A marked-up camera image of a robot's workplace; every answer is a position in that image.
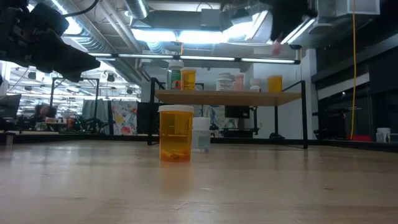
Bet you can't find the wooden shelf black metal frame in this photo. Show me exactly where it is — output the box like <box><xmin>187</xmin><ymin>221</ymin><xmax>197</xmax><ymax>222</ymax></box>
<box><xmin>147</xmin><ymin>77</ymin><xmax>308</xmax><ymax>149</ymax></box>

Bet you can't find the large gummy bottle green label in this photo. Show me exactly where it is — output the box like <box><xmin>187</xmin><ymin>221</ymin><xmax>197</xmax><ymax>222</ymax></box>
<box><xmin>166</xmin><ymin>60</ymin><xmax>185</xmax><ymax>91</ymax></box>

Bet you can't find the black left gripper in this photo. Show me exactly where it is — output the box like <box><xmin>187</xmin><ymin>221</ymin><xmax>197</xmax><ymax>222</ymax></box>
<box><xmin>0</xmin><ymin>2</ymin><xmax>101</xmax><ymax>82</ymax></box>

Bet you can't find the black monitor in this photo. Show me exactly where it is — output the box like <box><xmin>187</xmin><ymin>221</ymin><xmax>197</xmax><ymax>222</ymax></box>
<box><xmin>224</xmin><ymin>105</ymin><xmax>251</xmax><ymax>119</ymax></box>

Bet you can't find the long linear ceiling light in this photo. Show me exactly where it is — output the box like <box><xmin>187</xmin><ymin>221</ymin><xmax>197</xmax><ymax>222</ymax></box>
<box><xmin>88</xmin><ymin>52</ymin><xmax>302</xmax><ymax>65</ymax></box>

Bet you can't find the floral print cloth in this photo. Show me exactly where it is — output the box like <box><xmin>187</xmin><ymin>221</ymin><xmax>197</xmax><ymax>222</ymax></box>
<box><xmin>111</xmin><ymin>100</ymin><xmax>138</xmax><ymax>136</ymax></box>

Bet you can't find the orange pill bottle white cap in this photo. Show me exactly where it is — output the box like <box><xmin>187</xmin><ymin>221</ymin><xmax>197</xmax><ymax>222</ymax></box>
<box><xmin>180</xmin><ymin>67</ymin><xmax>197</xmax><ymax>91</ymax></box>
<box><xmin>267</xmin><ymin>75</ymin><xmax>283</xmax><ymax>93</ymax></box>
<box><xmin>157</xmin><ymin>105</ymin><xmax>195</xmax><ymax>162</ymax></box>

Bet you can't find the red box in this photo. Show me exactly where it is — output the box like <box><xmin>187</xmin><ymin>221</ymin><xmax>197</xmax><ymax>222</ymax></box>
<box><xmin>346</xmin><ymin>134</ymin><xmax>373</xmax><ymax>142</ymax></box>

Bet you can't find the black metal rack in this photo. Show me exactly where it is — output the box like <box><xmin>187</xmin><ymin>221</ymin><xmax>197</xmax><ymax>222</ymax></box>
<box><xmin>49</xmin><ymin>77</ymin><xmax>100</xmax><ymax>134</ymax></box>

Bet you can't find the silver round ventilation duct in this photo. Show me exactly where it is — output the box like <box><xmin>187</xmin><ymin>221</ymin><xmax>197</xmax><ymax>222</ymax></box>
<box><xmin>124</xmin><ymin>0</ymin><xmax>150</xmax><ymax>19</ymax></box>

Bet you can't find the dark computer monitor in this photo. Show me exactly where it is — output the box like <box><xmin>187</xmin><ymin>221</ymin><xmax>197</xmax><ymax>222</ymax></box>
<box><xmin>0</xmin><ymin>94</ymin><xmax>22</xmax><ymax>118</ymax></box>

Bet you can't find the white container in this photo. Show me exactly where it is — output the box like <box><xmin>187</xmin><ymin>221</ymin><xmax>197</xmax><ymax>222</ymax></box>
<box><xmin>375</xmin><ymin>127</ymin><xmax>392</xmax><ymax>143</ymax></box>

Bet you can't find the black metal table frame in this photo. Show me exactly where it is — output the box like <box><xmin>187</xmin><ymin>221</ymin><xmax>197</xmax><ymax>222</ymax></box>
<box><xmin>0</xmin><ymin>132</ymin><xmax>398</xmax><ymax>153</ymax></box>

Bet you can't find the small clear plastic bottle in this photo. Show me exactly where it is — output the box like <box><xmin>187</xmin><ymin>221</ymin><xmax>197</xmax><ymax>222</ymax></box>
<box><xmin>192</xmin><ymin>116</ymin><xmax>211</xmax><ymax>152</ymax></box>

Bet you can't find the white labelled medicine bottle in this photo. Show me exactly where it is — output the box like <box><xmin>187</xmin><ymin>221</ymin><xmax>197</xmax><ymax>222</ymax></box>
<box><xmin>216</xmin><ymin>72</ymin><xmax>234</xmax><ymax>91</ymax></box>

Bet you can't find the small pink vial white cap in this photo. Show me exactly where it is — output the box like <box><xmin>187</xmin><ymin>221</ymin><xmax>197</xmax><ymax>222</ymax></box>
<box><xmin>233</xmin><ymin>73</ymin><xmax>245</xmax><ymax>91</ymax></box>

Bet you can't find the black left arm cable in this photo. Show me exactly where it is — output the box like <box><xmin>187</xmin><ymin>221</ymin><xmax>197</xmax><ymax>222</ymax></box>
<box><xmin>61</xmin><ymin>0</ymin><xmax>100</xmax><ymax>18</ymax></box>

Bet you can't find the person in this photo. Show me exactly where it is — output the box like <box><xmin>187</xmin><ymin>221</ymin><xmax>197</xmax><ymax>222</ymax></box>
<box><xmin>30</xmin><ymin>104</ymin><xmax>60</xmax><ymax>125</ymax></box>

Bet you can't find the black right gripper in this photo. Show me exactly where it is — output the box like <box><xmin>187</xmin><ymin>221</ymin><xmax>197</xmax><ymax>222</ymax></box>
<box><xmin>261</xmin><ymin>0</ymin><xmax>318</xmax><ymax>42</ymax></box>

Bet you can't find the yellow hanging cord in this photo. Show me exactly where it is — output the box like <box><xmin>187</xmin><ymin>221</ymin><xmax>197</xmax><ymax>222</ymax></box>
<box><xmin>349</xmin><ymin>0</ymin><xmax>358</xmax><ymax>140</ymax></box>

